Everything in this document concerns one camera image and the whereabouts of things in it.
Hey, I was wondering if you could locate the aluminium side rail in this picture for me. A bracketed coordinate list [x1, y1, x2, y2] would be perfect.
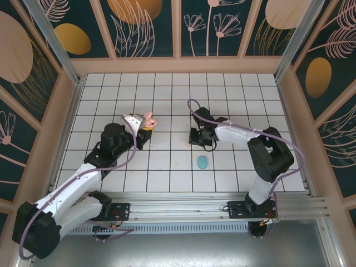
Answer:
[276, 79, 317, 197]
[47, 79, 84, 195]

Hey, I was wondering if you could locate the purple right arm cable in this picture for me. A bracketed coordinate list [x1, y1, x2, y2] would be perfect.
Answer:
[187, 98, 305, 223]

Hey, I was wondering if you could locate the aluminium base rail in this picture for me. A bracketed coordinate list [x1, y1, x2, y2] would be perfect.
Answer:
[30, 191, 328, 223]

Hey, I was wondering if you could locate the aluminium corner post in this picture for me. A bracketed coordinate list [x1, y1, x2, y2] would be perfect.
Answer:
[26, 0, 86, 87]
[274, 0, 333, 84]

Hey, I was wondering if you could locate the blue earbud charging case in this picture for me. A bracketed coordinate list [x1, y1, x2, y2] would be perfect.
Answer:
[197, 155, 209, 171]

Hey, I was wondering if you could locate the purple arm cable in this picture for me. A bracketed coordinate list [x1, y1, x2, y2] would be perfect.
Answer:
[187, 98, 305, 223]
[18, 115, 137, 260]

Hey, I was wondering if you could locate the pink earbud charging case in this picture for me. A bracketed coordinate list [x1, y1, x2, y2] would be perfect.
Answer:
[143, 111, 158, 128]

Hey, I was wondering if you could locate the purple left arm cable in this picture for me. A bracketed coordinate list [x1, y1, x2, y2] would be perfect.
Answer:
[18, 115, 137, 260]

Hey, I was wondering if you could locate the slotted metal cable duct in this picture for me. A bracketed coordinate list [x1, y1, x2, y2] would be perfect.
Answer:
[60, 224, 251, 236]

